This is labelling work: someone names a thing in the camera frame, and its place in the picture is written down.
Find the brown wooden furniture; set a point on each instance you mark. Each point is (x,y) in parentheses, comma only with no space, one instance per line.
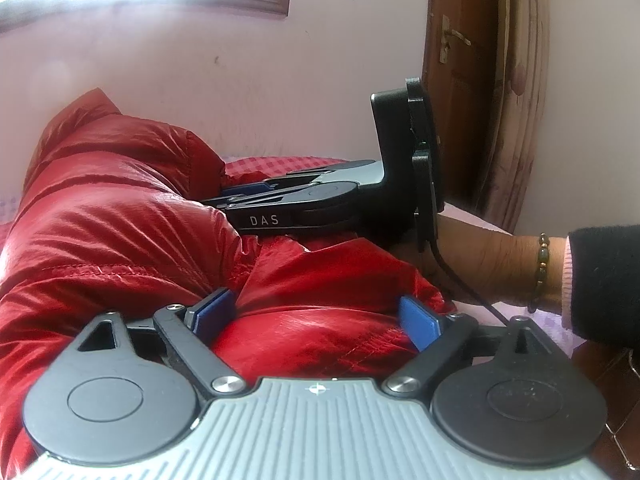
(615,395)

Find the person's right forearm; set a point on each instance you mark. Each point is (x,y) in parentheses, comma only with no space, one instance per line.
(600,280)

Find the person's right hand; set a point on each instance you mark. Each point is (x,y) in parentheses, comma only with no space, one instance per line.
(480,260)

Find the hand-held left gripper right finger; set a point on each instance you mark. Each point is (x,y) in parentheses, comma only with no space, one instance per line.
(420,325)

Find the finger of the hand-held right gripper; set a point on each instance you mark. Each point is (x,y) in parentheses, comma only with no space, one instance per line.
(260,220)
(245,189)

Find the brown wooden door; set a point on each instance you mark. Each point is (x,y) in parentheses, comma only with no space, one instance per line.
(465,110)

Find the red puffer jacket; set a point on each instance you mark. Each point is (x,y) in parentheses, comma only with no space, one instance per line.
(110,220)

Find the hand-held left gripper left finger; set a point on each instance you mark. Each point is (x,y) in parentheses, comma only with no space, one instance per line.
(215,310)

